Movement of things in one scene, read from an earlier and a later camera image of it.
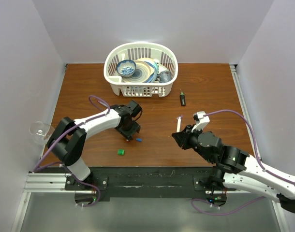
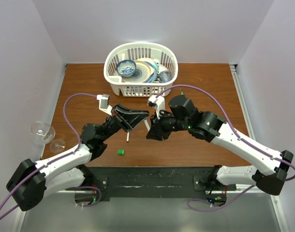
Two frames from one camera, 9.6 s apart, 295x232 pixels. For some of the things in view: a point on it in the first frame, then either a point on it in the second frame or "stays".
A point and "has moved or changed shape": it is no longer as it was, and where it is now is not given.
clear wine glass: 39,132 stays
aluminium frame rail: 237,78 stays
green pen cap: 121,152 stays
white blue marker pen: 179,124 has moved or changed shape
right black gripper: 182,137 → 158,130
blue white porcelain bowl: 126,68 stays
